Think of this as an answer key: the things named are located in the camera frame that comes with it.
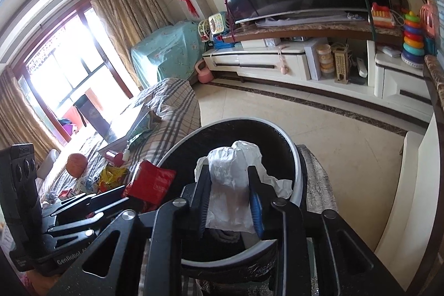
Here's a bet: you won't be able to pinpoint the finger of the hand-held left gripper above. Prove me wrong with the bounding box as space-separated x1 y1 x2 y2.
46 202 140 249
41 189 130 219

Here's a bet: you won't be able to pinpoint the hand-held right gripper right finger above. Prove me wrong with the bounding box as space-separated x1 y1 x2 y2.
246 166 405 296

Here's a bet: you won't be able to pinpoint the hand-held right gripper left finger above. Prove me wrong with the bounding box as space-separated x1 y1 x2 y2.
49 165 212 296

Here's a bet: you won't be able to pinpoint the white blue wrapper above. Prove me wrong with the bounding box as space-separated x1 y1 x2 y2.
77 176 100 194

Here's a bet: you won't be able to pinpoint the white paper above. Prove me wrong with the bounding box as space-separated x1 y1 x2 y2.
193 141 294 235

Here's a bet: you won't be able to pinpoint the red foil packet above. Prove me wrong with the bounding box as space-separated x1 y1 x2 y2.
123 160 177 212

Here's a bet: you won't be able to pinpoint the black bin with white rim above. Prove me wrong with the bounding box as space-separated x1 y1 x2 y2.
153 117 308 273

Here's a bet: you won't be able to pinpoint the yellow snack wrapper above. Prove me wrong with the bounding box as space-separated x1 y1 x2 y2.
98 166 130 193

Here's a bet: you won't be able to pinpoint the red apple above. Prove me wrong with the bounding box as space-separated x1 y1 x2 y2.
66 153 89 178

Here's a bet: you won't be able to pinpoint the red candy tube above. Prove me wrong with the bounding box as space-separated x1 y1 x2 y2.
106 150 131 167

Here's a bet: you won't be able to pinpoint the green picture book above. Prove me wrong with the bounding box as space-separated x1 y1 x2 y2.
98 105 154 153

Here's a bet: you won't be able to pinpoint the green snack packet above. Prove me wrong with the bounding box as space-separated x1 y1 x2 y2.
126 112 162 150

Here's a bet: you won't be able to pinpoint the beige patterned curtain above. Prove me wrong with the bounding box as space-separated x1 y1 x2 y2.
85 0 175 100
0 69 62 165

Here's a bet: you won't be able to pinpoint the plaid blanket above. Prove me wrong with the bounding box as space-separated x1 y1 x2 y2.
35 77 202 213

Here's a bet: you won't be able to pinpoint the pink kettlebell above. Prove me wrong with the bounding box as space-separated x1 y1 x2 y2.
196 61 214 84

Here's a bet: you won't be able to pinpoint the wooden framed window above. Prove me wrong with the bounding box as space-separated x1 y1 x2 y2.
15 1 135 145

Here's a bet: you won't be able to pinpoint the white television cabinet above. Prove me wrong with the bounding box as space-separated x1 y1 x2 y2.
202 18 435 124

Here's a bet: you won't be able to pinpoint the white cardboard box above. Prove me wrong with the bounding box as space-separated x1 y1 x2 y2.
304 37 329 81

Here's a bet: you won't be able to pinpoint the teal cloth covered furniture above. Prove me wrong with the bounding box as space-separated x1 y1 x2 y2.
130 21 206 86

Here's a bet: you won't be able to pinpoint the stacked yellow lidded jars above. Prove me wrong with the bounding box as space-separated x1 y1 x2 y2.
316 44 333 80

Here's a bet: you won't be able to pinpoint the blue toy cash register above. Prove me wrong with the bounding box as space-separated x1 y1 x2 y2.
212 34 237 50

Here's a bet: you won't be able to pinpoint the wooden lantern box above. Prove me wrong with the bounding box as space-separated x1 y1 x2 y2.
332 42 349 85

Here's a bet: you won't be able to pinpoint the green white rattle toy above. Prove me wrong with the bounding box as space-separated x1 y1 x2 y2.
197 19 213 42

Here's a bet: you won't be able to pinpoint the white yellow toy phone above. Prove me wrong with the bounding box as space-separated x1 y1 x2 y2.
207 13 226 35

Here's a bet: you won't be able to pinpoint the red toy telephone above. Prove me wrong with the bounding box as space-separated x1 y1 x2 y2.
370 2 398 28

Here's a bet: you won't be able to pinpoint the pink plastic toy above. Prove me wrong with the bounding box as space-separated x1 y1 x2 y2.
419 0 438 40

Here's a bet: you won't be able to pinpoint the pink drawer safety strap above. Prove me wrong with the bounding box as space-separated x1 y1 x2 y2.
277 45 289 75

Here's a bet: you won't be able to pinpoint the rainbow stacking ring toy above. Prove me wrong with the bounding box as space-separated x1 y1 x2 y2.
401 11 427 64

